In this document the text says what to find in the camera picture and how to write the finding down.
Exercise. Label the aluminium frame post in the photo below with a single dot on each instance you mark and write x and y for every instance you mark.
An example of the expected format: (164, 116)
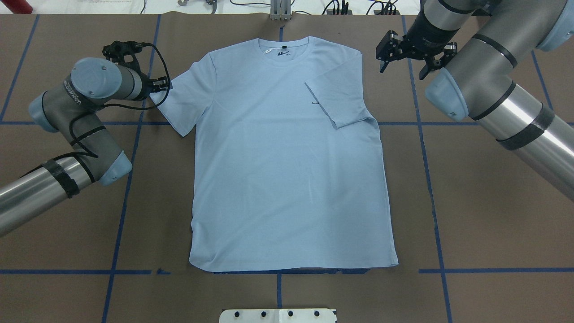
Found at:
(280, 10)

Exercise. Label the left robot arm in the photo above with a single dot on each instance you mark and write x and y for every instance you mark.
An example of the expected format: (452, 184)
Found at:
(70, 109)

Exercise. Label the white camera mast with base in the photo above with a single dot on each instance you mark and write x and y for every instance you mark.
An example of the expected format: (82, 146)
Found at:
(288, 315)

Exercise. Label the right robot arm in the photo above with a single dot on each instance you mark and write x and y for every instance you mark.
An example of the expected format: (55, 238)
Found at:
(473, 45)

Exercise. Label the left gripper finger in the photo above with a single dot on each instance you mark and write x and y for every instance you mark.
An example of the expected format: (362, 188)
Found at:
(162, 84)

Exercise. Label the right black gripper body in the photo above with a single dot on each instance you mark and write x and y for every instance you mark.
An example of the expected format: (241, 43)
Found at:
(421, 45)

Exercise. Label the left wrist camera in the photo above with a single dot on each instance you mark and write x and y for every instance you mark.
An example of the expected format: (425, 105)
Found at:
(123, 54)

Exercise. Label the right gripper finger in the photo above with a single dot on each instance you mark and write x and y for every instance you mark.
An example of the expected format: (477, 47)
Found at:
(433, 64)
(387, 49)

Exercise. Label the light blue t-shirt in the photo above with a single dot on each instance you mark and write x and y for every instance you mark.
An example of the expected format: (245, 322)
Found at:
(289, 169)

